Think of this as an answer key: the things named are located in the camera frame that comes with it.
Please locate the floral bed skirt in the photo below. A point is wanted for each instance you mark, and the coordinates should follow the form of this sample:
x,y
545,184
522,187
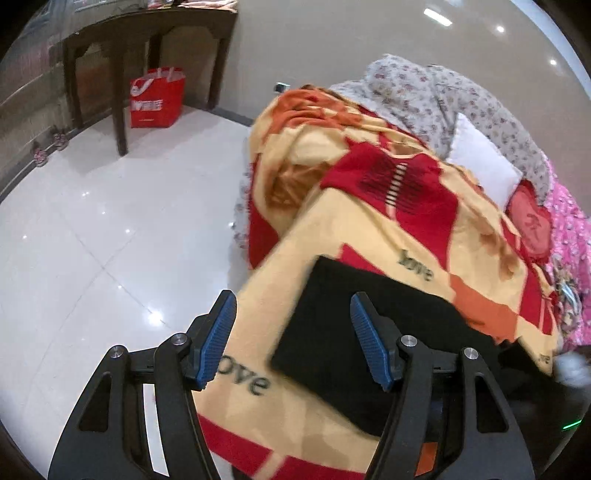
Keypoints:
x,y
241,207

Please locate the pink cloth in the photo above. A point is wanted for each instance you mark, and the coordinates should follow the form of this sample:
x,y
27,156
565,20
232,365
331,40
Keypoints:
x,y
207,4

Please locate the grey floral quilt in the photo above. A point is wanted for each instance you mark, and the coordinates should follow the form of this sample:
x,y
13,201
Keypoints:
x,y
415,99

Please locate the yellow red printed blanket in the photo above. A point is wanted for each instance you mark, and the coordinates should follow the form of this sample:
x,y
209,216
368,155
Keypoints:
x,y
369,221

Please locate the red heart cushion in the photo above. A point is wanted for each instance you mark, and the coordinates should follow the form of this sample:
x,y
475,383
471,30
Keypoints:
x,y
531,221

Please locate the dark wooden table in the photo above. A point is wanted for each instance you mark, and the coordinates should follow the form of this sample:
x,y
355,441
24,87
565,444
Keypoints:
x,y
138,32

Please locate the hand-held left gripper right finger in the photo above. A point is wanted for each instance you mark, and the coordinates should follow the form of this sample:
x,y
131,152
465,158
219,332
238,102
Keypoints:
x,y
369,341

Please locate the white pillow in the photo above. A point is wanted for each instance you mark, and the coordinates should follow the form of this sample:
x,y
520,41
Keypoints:
x,y
485,157

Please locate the red shopping bag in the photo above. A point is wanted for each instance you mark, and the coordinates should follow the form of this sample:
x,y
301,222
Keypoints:
x,y
152,101

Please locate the white fuzzy cloth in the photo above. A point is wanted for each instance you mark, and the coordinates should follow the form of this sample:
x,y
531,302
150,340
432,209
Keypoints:
x,y
571,367

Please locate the black pants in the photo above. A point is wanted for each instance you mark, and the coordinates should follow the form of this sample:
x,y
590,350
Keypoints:
x,y
337,323

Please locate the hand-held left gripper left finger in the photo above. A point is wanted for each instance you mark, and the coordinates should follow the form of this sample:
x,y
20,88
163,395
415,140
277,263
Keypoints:
x,y
215,339

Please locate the pink floral bed sheet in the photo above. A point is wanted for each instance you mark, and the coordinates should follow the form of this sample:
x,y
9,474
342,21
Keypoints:
x,y
570,240

